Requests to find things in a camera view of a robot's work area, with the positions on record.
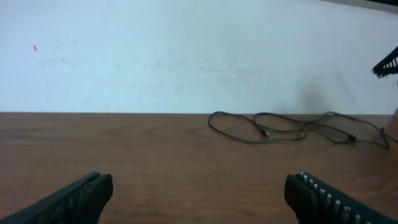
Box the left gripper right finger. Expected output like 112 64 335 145
284 171 397 224

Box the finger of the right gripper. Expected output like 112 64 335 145
372 47 398 78

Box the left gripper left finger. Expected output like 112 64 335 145
1 172 113 224

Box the black usb cable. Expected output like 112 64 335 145
366 123 398 150
208 111 357 145

